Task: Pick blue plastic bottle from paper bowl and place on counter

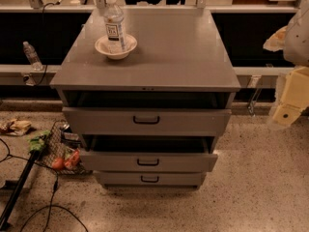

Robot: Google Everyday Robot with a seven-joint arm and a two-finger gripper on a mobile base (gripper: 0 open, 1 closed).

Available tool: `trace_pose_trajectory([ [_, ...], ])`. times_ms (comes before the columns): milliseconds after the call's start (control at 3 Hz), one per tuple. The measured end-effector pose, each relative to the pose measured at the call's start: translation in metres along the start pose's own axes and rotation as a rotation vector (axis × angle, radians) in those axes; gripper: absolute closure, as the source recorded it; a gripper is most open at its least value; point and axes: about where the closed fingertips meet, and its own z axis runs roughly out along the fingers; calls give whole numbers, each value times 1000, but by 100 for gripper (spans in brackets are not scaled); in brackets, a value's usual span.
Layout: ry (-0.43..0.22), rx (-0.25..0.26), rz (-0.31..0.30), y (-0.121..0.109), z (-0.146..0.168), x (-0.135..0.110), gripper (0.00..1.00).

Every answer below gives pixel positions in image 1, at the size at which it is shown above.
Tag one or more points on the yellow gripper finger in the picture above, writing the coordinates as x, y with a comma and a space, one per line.
294, 97
276, 41

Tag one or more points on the clear plastic water bottle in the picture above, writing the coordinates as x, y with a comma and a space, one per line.
114, 23

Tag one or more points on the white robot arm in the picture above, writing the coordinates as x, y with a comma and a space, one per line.
296, 48

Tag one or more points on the white paper bowl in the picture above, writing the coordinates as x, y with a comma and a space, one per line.
114, 51

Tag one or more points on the small bottle on ledge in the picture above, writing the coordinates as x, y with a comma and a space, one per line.
32, 57

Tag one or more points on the grey drawer cabinet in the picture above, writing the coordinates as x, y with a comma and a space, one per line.
179, 62

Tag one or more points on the bottom grey drawer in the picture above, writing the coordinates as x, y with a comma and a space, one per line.
149, 179

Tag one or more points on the grey drawer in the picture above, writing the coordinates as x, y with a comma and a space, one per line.
148, 162
149, 179
129, 121

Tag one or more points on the middle grey drawer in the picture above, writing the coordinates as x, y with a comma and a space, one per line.
148, 162

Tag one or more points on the top grey drawer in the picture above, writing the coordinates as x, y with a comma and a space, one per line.
129, 121

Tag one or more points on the red tomato toy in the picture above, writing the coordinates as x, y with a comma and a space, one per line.
58, 164

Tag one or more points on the green snack bag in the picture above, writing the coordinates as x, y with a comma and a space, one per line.
38, 142

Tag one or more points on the black pole on floor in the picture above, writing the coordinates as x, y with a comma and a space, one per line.
17, 190

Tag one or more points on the crumpled wrapper on floor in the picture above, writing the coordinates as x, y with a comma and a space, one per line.
15, 127

